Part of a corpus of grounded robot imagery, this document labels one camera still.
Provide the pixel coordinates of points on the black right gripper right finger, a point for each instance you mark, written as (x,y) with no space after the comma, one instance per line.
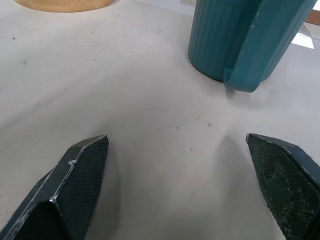
(285,180)

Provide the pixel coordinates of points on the white paper sheet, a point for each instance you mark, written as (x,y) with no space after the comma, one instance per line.
(303,40)

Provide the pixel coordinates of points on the teal ribbed plastic pitcher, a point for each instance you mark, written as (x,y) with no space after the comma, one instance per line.
(225,37)

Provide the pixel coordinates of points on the round wooden board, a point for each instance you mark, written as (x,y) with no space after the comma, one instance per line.
(63,5)

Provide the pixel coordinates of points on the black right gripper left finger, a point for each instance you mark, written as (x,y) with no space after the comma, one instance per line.
(75,185)

